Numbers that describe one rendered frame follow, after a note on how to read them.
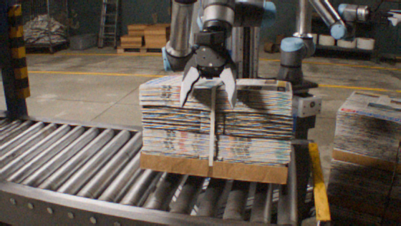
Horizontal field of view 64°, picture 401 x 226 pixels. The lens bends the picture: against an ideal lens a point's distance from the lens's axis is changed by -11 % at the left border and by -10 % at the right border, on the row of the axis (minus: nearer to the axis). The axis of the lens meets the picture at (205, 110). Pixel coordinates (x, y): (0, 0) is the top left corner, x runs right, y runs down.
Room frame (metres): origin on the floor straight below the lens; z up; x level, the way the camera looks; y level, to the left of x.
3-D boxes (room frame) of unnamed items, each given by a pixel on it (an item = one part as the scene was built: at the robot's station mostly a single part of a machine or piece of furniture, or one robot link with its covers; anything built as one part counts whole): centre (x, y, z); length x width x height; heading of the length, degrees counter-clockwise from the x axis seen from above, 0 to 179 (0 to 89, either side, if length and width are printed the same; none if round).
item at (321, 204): (0.82, -0.31, 0.81); 0.43 x 0.03 x 0.02; 168
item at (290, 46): (1.84, -0.46, 0.98); 0.13 x 0.12 x 0.14; 141
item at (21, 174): (1.01, 0.53, 0.77); 0.47 x 0.05 x 0.05; 168
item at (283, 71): (1.84, -0.46, 0.87); 0.15 x 0.15 x 0.10
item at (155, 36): (7.68, 1.20, 0.28); 1.20 x 0.83 x 0.57; 78
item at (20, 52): (1.53, 0.89, 1.05); 0.05 x 0.05 x 0.45; 78
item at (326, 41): (7.09, -2.76, 0.55); 1.80 x 0.70 x 1.09; 78
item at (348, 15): (1.77, -0.75, 1.21); 0.11 x 0.08 x 0.09; 51
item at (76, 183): (0.97, 0.34, 0.77); 0.47 x 0.05 x 0.05; 168
